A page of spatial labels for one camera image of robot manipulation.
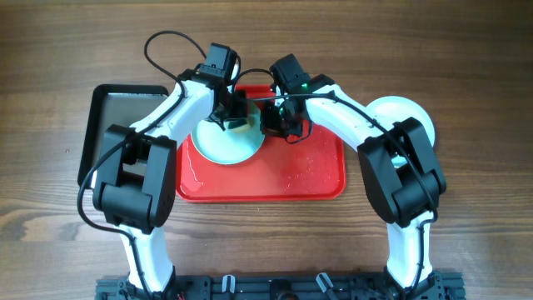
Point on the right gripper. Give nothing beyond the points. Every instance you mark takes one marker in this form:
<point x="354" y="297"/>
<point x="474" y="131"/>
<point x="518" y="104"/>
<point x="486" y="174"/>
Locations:
<point x="270" y="127"/>

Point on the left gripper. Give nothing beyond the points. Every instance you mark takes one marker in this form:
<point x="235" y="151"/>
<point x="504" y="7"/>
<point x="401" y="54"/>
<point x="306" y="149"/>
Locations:
<point x="241" y="110"/>

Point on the green yellow sponge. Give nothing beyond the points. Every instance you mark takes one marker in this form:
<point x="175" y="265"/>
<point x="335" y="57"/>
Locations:
<point x="241" y="124"/>

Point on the light blue top plate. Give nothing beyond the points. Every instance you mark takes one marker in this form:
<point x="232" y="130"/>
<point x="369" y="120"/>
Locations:
<point x="232" y="146"/>

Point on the light blue plate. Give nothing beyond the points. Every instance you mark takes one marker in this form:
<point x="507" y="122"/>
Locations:
<point x="232" y="146"/>
<point x="391" y="109"/>

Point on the light blue bottom plate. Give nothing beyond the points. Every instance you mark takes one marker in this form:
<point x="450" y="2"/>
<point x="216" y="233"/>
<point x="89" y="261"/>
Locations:
<point x="391" y="109"/>

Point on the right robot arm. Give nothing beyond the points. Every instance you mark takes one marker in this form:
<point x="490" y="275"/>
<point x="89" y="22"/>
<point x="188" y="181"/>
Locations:
<point x="401" y="174"/>

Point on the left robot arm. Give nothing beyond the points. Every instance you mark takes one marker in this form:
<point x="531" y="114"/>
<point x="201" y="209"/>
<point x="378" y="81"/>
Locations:
<point x="134" y="181"/>

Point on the red plastic tray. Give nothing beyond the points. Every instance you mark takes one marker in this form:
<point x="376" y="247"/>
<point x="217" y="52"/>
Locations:
<point x="313" y="169"/>

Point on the black water tray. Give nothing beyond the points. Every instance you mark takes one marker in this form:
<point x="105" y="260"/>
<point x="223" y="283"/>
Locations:
<point x="118" y="104"/>

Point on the black mounting rail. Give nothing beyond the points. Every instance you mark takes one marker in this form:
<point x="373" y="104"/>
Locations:
<point x="372" y="285"/>

